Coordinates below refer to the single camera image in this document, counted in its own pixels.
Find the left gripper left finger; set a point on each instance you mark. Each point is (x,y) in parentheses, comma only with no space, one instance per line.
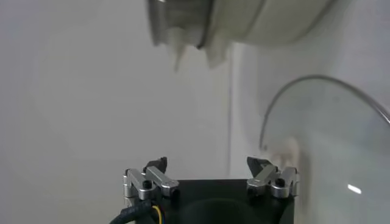
(158,179)

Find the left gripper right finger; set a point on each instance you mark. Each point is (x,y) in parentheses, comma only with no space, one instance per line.
(265,178)

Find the round glass lid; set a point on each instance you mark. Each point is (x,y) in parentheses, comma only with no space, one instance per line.
(335,152)

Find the white electric cooker pot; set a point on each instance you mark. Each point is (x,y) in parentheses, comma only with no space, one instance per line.
(268,21)

